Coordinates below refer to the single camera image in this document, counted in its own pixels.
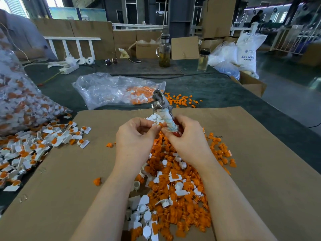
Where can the black phone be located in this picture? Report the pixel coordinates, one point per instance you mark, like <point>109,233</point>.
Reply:
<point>134,60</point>

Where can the white woven sack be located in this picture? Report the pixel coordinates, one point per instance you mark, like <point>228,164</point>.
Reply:
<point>251,50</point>

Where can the row of upright cardboard sheets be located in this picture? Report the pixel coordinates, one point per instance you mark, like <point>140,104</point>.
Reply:
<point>103,32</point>

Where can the white power strip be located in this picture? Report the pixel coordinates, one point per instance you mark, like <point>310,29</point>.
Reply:
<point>69,66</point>

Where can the pile of orange and white parts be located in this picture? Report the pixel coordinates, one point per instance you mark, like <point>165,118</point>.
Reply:
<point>173,198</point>

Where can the small clear plastic bag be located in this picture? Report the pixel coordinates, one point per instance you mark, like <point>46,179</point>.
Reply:
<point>101,90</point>

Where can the clear blue plastic bag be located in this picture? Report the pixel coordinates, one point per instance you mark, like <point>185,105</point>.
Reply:
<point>224,61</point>

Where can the white railing frame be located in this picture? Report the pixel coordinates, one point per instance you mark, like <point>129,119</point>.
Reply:
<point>71,39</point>

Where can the person's left hand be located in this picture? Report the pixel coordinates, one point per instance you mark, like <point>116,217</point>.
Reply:
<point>135,145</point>

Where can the dark steel pillar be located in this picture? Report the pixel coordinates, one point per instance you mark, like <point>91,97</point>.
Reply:
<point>181,17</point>

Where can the large clear bag of seals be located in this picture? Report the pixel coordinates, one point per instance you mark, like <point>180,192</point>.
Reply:
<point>22,97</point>

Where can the flat brown cardboard panel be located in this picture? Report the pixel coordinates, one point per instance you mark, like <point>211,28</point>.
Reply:
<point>184,48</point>

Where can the brown cardboard sheet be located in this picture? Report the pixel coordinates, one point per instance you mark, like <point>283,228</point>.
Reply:
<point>283,170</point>
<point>50,180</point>

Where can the tall brown cardboard box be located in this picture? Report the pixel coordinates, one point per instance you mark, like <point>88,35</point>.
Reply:
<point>219,17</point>

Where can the scatter of orange offcuts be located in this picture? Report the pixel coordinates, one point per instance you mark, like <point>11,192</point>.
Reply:
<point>184,100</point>

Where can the orange white plastic piece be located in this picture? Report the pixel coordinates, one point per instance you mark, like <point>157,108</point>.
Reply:
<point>86,130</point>
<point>84,144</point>

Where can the open cardboard box with paper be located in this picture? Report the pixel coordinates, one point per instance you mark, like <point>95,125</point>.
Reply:
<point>146,50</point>

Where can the person's left forearm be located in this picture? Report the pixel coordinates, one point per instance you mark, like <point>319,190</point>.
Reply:
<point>105,210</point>

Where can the white metal rack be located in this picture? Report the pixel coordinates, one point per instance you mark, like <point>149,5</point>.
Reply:
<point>295,40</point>

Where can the pile of assembled white-orange parts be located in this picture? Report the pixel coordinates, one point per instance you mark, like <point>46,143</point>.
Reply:
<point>27,149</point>

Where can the person's right forearm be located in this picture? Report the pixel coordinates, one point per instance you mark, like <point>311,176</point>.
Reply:
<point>233,210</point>

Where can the glass tea jar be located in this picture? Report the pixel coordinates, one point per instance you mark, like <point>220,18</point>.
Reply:
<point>164,50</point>

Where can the open brown cardboard box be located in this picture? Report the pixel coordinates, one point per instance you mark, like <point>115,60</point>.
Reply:
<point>250,85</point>

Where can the person's right hand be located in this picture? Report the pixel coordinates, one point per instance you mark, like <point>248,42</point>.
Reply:
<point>190,143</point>

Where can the glass bottle with black lid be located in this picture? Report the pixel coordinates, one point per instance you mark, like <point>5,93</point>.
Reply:
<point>203,60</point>

